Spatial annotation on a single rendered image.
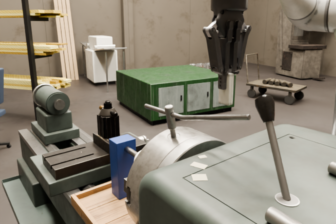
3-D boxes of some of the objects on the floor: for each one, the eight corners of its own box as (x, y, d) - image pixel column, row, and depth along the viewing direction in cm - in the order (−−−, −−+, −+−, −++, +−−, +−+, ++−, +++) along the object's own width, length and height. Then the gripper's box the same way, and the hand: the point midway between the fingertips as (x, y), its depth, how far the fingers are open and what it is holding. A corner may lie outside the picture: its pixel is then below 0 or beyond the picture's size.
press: (338, 79, 820) (355, -32, 748) (308, 83, 762) (322, -36, 690) (294, 71, 949) (304, -24, 878) (265, 74, 891) (273, -27, 820)
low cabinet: (187, 93, 650) (188, 64, 633) (235, 111, 520) (237, 75, 504) (116, 103, 571) (115, 70, 554) (151, 127, 441) (151, 84, 425)
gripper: (235, -7, 66) (231, 95, 72) (193, -9, 58) (192, 105, 64) (264, -9, 60) (257, 102, 66) (221, -13, 52) (217, 113, 59)
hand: (225, 88), depth 64 cm, fingers closed
